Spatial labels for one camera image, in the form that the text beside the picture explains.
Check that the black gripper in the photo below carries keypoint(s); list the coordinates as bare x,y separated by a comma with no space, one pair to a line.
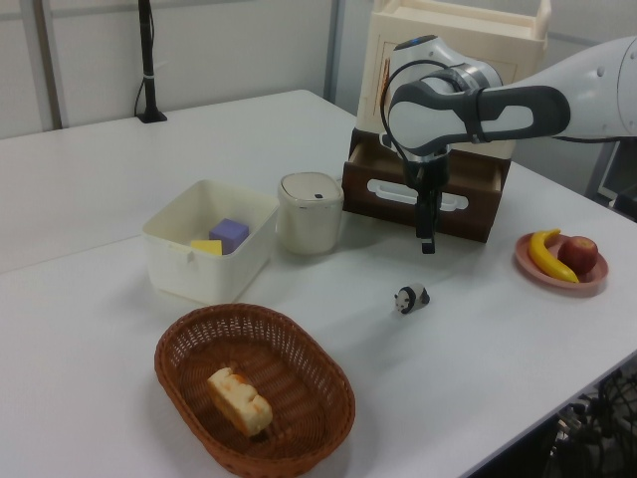
434,171

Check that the small panda toy figure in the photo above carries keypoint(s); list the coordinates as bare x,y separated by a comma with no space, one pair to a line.
412,298

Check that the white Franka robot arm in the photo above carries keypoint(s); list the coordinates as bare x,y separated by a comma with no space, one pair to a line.
423,119

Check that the yellow toy banana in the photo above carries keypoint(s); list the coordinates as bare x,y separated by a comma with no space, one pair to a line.
542,256

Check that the red toy apple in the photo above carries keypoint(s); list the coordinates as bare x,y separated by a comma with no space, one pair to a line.
578,254

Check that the toy bread loaf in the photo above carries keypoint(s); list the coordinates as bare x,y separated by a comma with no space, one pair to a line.
239,403

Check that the small cream lidded trash can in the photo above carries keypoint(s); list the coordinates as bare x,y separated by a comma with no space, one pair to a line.
308,219

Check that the pink plate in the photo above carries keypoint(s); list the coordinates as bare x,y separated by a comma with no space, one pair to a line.
592,284

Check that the cream wooden cabinet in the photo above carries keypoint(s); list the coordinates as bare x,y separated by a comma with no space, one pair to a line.
448,30

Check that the purple foam cube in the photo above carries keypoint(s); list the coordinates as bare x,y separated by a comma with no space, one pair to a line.
229,233

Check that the yellow foam cube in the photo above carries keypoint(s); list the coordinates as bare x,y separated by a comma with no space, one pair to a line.
206,246

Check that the brown wicker basket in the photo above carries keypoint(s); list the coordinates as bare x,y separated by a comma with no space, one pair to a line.
308,413

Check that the cream plastic open bin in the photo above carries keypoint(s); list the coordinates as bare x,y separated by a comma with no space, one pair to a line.
199,274

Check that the black camera stand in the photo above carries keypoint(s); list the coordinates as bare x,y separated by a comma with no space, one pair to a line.
148,74

